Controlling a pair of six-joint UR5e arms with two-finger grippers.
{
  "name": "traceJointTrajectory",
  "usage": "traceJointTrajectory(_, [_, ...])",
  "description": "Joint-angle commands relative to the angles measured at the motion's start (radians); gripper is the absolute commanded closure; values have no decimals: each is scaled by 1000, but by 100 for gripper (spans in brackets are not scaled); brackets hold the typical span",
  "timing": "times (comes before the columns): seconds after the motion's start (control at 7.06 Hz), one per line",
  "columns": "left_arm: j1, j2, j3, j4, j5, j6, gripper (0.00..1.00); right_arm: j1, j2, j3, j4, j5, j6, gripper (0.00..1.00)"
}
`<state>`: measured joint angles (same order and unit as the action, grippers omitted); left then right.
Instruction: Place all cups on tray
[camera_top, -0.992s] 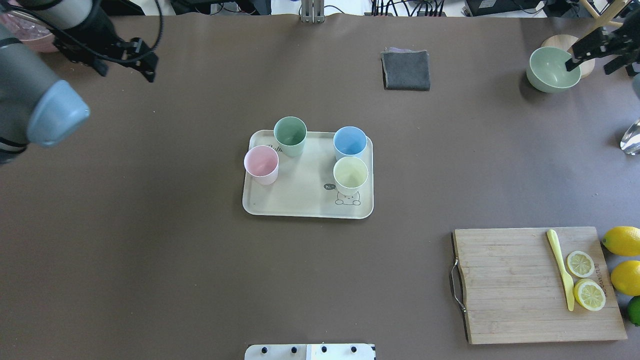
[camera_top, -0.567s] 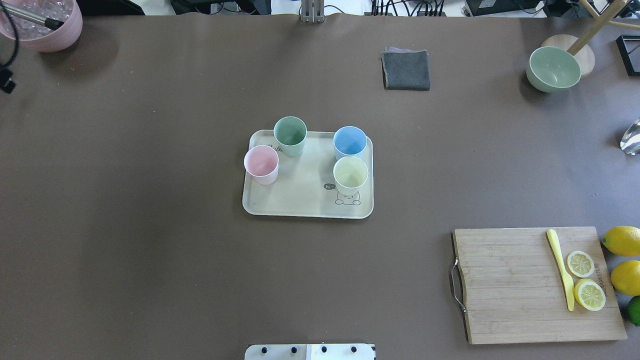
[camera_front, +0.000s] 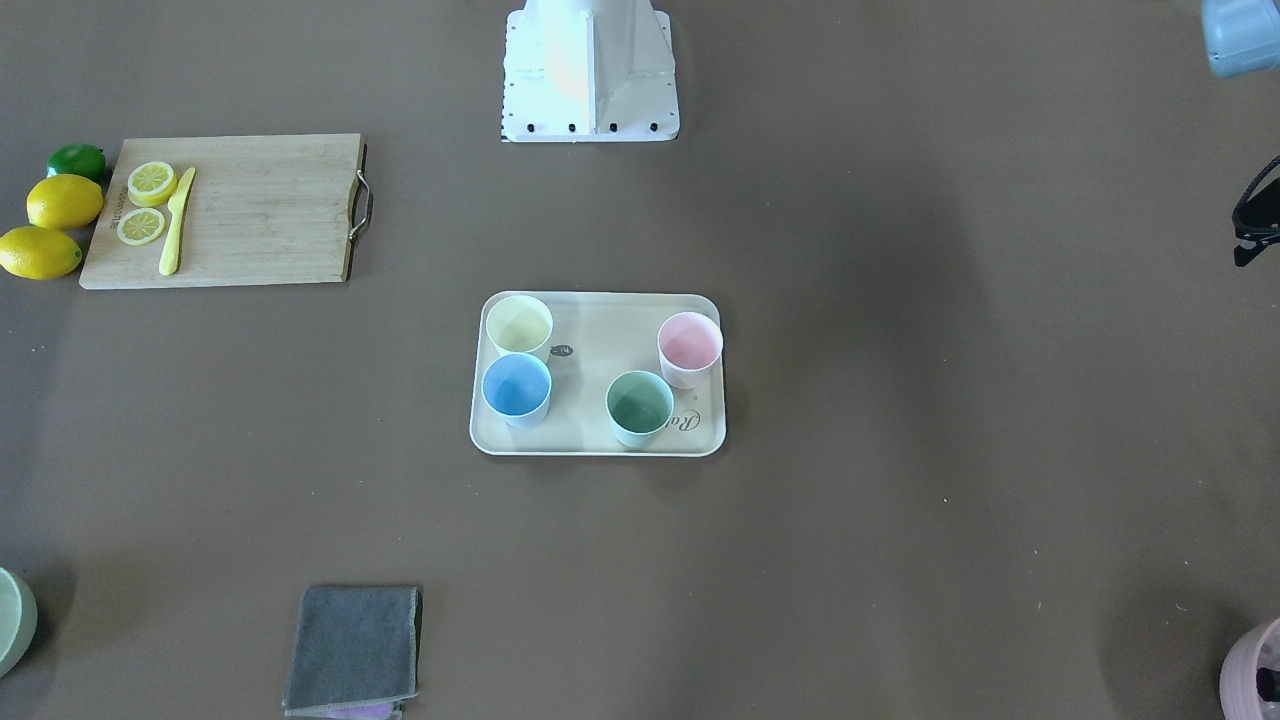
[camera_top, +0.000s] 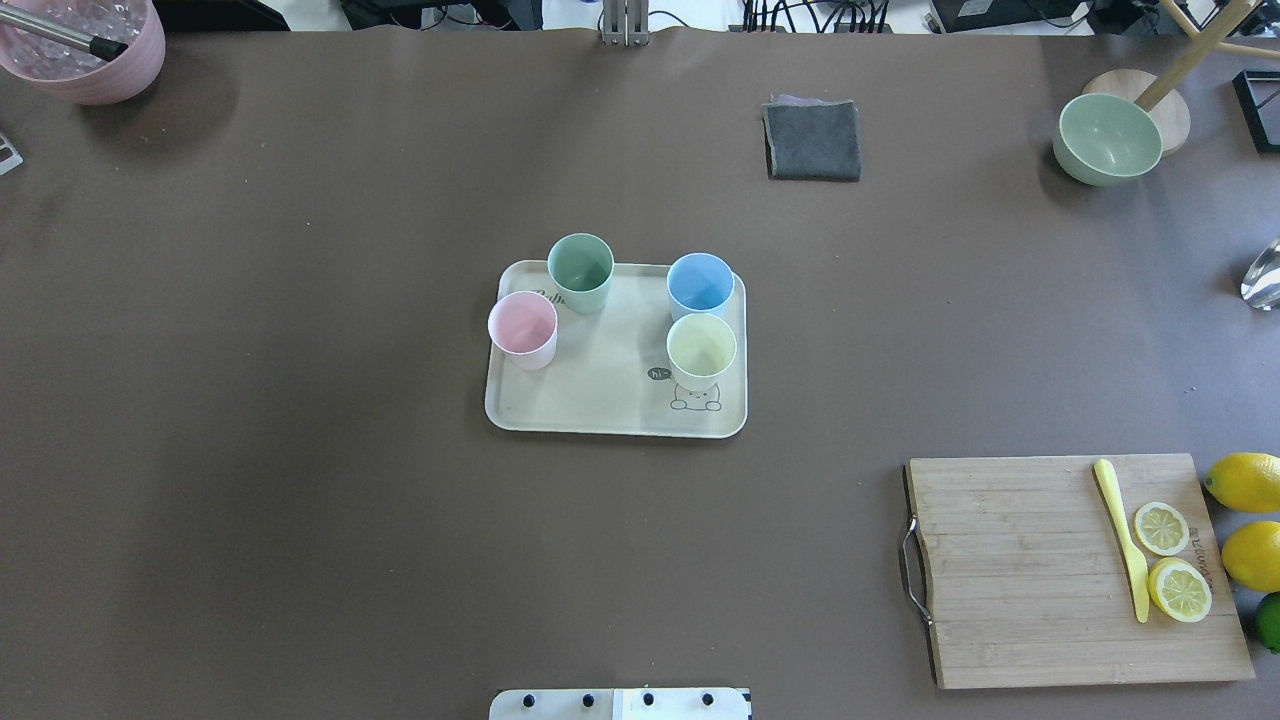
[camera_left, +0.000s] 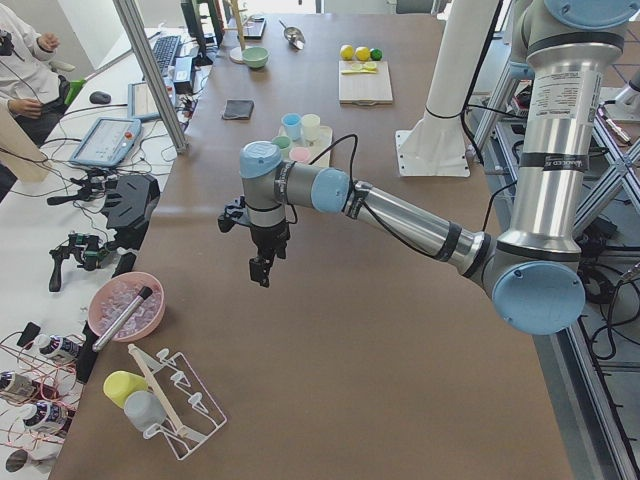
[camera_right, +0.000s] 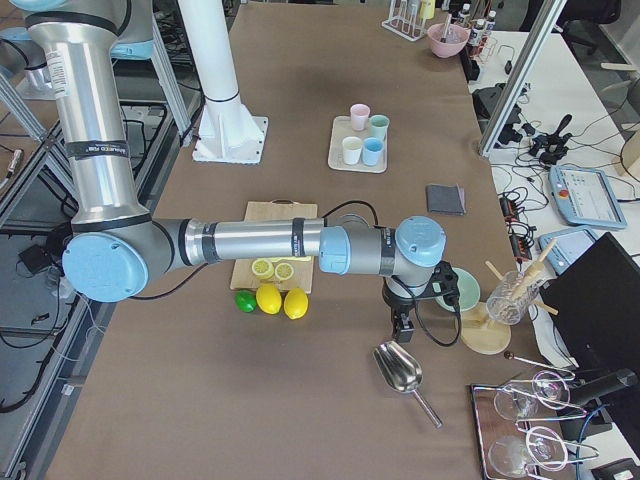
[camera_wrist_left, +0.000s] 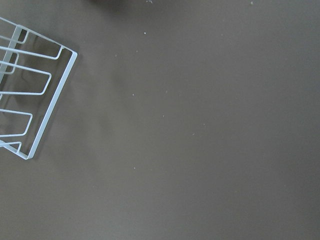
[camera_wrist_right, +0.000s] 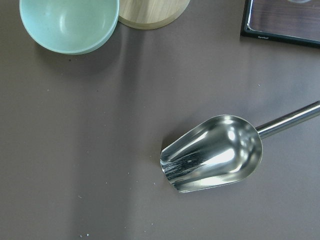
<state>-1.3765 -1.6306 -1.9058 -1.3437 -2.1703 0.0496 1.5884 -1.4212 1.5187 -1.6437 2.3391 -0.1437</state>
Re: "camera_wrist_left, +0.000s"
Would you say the white wire cup rack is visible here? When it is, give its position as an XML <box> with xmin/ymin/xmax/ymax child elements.
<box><xmin>0</xmin><ymin>18</ymin><xmax>78</xmax><ymax>160</ymax></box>

